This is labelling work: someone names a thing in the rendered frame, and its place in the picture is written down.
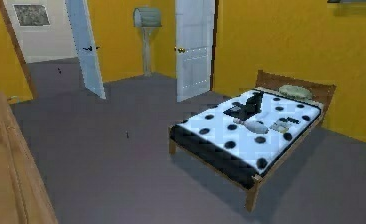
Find wooden bed with dotted cover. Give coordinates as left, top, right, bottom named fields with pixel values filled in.
left=168, top=69, right=337, bottom=213

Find white panelled room door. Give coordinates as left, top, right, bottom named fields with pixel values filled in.
left=174, top=0, right=216, bottom=103

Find black open laptop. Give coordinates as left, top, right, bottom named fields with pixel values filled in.
left=222, top=91, right=265, bottom=122

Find grey-green floor lamp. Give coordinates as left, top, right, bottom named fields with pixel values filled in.
left=132, top=6, right=163, bottom=78

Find pale green round pillow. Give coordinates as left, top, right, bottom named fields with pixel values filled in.
left=278, top=84, right=314, bottom=100

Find pale blue open room door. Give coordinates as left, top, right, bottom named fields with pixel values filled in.
left=64, top=0, right=107, bottom=100

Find light wooden cupboard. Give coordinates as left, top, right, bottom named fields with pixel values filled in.
left=0, top=82, right=59, bottom=224

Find grey framed wall picture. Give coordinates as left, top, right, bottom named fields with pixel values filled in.
left=12, top=3, right=51, bottom=28

